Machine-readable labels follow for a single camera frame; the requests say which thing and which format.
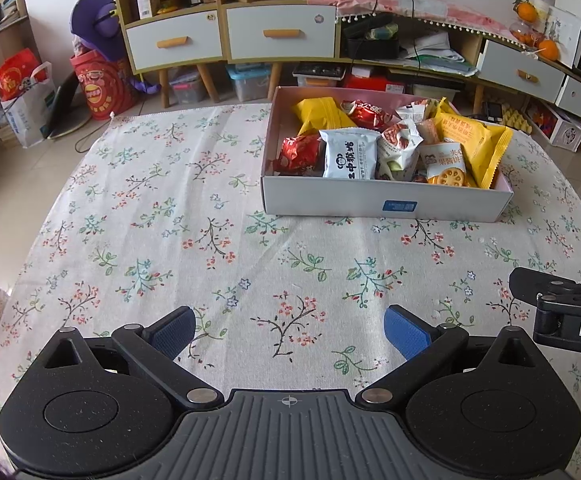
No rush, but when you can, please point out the yellow pillow snack packet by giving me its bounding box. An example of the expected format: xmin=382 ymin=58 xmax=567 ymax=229
xmin=293 ymin=96 xmax=358 ymax=136

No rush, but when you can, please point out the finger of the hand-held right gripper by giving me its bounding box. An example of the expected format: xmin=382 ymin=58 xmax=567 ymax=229
xmin=509 ymin=267 xmax=581 ymax=311

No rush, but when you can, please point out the yellow egg tray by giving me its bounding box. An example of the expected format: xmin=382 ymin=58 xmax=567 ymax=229
xmin=500 ymin=105 xmax=533 ymax=130

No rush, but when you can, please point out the stack of papers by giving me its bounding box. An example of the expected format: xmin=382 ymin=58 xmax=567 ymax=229
xmin=399 ymin=30 xmax=478 ymax=75

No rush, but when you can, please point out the pink cardboard box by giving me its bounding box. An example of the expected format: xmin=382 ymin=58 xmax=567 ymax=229
xmin=260 ymin=86 xmax=514 ymax=223

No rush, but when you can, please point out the white orange biscuit packet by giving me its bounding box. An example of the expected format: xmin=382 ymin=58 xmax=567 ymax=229
xmin=417 ymin=142 xmax=468 ymax=187

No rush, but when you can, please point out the white printed toy box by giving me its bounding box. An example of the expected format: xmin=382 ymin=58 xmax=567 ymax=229
xmin=524 ymin=99 xmax=581 ymax=150

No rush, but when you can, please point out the blue lid plastic box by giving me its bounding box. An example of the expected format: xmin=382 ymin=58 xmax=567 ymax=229
xmin=227 ymin=64 xmax=275 ymax=103

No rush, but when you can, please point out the red printed bag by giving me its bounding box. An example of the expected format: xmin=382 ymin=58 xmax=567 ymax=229
xmin=69 ymin=52 xmax=138 ymax=122

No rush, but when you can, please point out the yellow snack packet white label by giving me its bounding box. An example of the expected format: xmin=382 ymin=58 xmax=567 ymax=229
xmin=433 ymin=99 xmax=515 ymax=190

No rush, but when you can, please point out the black floor device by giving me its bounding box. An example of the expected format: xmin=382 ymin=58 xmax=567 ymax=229
xmin=481 ymin=100 xmax=507 ymax=122

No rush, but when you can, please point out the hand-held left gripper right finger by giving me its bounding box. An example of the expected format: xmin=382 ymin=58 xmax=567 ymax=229
xmin=354 ymin=304 xmax=542 ymax=409

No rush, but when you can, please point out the clear box black lid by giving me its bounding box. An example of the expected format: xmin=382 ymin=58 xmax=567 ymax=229
xmin=291 ymin=62 xmax=347 ymax=88

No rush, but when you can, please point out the white red snack packet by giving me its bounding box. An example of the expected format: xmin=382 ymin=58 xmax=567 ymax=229
xmin=395 ymin=100 xmax=433 ymax=123

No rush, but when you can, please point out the white paper bag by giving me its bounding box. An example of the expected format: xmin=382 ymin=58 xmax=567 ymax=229
xmin=0 ymin=62 xmax=57 ymax=148

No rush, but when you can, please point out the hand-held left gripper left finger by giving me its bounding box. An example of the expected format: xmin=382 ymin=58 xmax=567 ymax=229
xmin=38 ymin=305 xmax=226 ymax=412

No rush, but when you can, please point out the clear jar of oranges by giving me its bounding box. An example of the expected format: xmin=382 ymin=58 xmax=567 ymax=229
xmin=509 ymin=19 xmax=543 ymax=46

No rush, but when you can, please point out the white packet dark print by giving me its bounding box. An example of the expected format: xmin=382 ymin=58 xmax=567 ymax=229
xmin=317 ymin=128 xmax=382 ymax=179

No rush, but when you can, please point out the clear plastic storage box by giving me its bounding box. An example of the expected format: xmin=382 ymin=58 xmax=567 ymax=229
xmin=168 ymin=69 xmax=210 ymax=106

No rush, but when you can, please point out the red gift bag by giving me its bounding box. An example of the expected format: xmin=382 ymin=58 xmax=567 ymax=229
xmin=0 ymin=49 xmax=46 ymax=102

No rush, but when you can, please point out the white nut snack packet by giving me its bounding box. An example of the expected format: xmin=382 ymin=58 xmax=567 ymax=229
xmin=376 ymin=119 xmax=423 ymax=182

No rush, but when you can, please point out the floral tablecloth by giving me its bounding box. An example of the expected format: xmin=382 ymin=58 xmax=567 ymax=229
xmin=0 ymin=101 xmax=581 ymax=461

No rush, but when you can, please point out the black storage box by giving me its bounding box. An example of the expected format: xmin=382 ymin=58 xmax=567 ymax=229
xmin=343 ymin=14 xmax=401 ymax=59

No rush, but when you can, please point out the pink floral cloth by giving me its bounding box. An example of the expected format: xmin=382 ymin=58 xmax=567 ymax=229
xmin=299 ymin=0 xmax=528 ymax=46

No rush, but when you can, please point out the red flat box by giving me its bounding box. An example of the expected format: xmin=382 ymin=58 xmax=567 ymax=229
xmin=343 ymin=74 xmax=393 ymax=93

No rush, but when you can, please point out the purple plush toy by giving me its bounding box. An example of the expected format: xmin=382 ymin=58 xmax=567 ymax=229
xmin=69 ymin=0 xmax=121 ymax=58

